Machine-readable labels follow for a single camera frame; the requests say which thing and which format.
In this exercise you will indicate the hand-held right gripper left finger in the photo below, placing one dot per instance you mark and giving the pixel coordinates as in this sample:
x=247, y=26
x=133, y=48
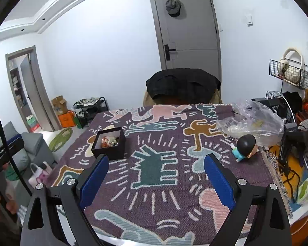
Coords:
x=95, y=176

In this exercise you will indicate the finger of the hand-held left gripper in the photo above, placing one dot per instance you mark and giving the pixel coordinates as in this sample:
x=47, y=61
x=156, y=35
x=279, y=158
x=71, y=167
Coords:
x=14, y=142

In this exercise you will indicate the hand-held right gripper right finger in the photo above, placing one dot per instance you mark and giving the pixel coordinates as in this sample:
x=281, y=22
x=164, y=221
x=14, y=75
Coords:
x=218, y=182

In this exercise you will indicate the black jewelry box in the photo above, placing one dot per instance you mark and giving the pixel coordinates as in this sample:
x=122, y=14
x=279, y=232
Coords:
x=110, y=152

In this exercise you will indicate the person's left hand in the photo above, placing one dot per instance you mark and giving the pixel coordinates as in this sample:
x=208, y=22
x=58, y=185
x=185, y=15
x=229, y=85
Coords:
x=11, y=207

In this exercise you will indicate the grey sofa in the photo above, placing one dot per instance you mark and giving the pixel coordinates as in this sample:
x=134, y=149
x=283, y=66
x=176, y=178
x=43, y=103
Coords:
x=33, y=146

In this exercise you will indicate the red box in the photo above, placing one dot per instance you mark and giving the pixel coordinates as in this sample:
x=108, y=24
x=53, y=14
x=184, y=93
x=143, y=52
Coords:
x=34, y=126

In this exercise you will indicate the white tote bag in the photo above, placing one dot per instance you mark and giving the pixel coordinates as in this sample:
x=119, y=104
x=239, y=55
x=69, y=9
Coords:
x=41, y=175

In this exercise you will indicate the green oval rug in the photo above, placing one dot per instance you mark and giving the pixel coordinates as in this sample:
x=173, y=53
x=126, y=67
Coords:
x=60, y=139

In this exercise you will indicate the black-haired boy figurine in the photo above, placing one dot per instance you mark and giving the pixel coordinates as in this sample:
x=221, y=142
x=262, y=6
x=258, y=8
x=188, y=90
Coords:
x=246, y=144

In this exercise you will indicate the grey interior door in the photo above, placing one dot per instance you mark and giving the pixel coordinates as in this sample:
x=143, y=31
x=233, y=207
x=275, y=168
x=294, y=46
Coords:
x=36, y=94

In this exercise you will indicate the orange box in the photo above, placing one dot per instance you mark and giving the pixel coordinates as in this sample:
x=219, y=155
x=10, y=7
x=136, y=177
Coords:
x=66, y=120

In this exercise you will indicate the stacked cardboard boxes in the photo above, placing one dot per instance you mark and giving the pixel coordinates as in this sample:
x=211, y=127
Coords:
x=59, y=105

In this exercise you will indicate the printed purple blanket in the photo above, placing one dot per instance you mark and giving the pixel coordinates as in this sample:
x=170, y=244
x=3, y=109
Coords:
x=156, y=164

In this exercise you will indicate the black shoe rack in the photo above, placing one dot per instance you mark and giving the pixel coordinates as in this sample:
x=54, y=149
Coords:
x=92, y=110

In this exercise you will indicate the clear plastic bag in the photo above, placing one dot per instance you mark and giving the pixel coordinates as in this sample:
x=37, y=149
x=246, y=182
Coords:
x=254, y=120

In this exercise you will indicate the black stand device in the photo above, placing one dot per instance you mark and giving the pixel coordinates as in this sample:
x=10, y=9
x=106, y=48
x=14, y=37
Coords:
x=292, y=138

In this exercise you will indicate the green and white packet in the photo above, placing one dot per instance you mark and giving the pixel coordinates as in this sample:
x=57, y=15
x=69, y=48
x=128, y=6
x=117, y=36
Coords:
x=306, y=187

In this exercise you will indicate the tan chair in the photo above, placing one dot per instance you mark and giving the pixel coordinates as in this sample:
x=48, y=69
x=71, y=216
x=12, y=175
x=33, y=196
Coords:
x=148, y=98

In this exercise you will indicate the black cloth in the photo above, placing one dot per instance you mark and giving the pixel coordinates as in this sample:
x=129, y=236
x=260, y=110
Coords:
x=182, y=83

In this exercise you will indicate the dark bag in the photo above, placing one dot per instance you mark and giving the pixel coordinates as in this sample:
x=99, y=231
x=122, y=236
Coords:
x=292, y=101

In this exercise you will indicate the white headphones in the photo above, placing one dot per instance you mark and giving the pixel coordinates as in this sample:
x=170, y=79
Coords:
x=291, y=74

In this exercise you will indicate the grey cap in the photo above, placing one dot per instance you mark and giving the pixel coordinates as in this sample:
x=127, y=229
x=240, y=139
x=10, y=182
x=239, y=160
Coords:
x=173, y=6

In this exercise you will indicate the white light switch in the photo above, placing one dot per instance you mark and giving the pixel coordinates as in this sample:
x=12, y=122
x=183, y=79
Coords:
x=249, y=19

